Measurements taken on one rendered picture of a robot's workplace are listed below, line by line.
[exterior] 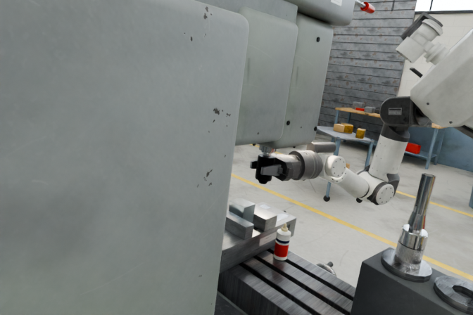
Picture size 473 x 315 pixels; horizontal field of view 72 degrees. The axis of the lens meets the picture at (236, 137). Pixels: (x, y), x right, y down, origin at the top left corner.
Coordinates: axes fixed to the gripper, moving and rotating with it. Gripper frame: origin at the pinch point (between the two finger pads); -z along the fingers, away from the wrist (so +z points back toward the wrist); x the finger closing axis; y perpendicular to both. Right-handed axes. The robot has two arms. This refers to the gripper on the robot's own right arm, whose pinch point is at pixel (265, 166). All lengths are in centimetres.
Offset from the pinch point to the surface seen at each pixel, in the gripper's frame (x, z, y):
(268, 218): -0.2, 4.3, 16.2
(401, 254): 39.2, 5.2, 4.9
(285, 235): 5.9, 6.4, 19.1
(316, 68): 9.2, 4.0, -28.3
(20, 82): 39, -56, -22
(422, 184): 39.3, 6.2, -9.2
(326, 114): -556, 619, 61
